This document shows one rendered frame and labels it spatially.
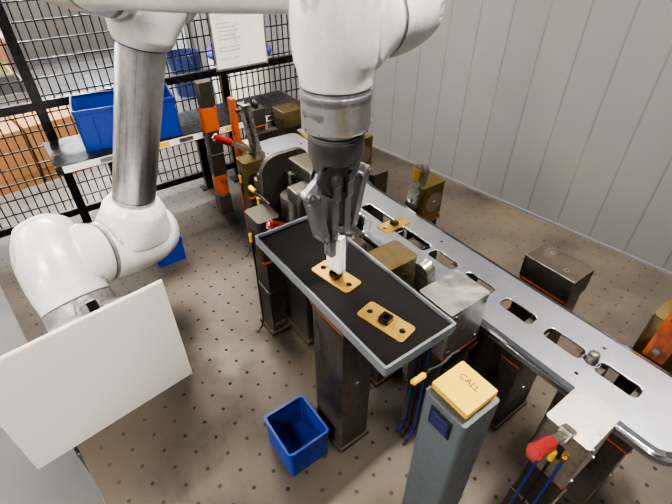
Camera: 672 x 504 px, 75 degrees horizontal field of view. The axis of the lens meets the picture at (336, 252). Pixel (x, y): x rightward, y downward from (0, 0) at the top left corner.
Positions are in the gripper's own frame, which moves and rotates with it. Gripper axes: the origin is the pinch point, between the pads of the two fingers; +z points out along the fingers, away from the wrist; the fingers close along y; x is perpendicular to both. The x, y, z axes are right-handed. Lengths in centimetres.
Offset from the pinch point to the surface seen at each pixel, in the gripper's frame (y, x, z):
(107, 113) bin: -6, -106, 7
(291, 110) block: -61, -84, 15
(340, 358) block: 3.3, 4.4, 19.6
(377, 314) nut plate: 1.9, 10.6, 5.0
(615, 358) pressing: -33, 39, 21
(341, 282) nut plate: 0.6, 1.8, 5.0
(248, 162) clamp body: -27, -63, 16
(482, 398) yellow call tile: 3.4, 29.2, 5.3
